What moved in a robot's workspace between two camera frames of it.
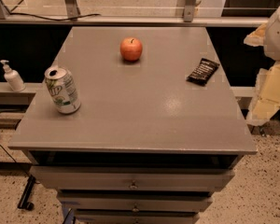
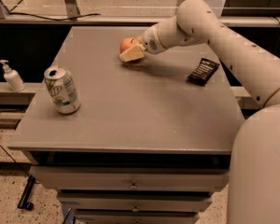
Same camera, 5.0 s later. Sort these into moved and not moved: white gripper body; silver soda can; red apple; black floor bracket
Moved: white gripper body
Not moved: silver soda can; red apple; black floor bracket
